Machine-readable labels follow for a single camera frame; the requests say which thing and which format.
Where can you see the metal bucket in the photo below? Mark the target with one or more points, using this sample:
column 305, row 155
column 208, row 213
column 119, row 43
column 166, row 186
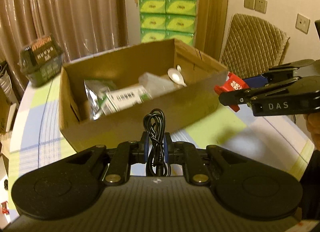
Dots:
column 4, row 79

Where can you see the clear plastic container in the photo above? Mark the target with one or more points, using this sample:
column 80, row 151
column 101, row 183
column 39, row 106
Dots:
column 157, row 84

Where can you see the brown cardboard box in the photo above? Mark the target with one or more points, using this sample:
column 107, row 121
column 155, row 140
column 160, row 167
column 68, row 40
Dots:
column 125, row 122

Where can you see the brown curtain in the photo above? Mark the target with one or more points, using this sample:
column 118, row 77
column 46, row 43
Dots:
column 75, row 9

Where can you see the dark green gift box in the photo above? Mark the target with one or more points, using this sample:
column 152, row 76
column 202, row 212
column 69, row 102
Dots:
column 42, row 61

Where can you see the green leaf print foil pouch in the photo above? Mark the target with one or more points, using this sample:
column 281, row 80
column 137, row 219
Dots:
column 96, row 97

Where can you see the red snack packet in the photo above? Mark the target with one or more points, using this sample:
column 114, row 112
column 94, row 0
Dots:
column 233, row 84

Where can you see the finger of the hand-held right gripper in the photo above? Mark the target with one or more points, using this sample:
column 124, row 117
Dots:
column 231, row 98
column 255, row 81

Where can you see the quilted beige chair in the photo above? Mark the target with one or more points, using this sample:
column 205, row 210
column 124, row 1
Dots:
column 252, row 44

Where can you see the wooden door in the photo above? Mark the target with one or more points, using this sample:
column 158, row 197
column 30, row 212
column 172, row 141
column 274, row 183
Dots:
column 212, row 9

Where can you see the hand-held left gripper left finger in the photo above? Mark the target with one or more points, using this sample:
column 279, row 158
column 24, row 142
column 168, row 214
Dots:
column 143, row 152

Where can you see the green and white medicine box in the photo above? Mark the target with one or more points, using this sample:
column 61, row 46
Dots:
column 122, row 99

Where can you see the stack of green tissue packs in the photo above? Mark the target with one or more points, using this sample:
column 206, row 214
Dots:
column 167, row 14

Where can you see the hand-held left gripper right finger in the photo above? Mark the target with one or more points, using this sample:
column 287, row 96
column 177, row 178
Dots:
column 167, row 152

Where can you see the beige wall socket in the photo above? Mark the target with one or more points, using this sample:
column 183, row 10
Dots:
column 260, row 5
column 249, row 2
column 303, row 23

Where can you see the person's right hand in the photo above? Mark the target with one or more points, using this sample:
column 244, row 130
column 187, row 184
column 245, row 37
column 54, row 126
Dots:
column 315, row 132

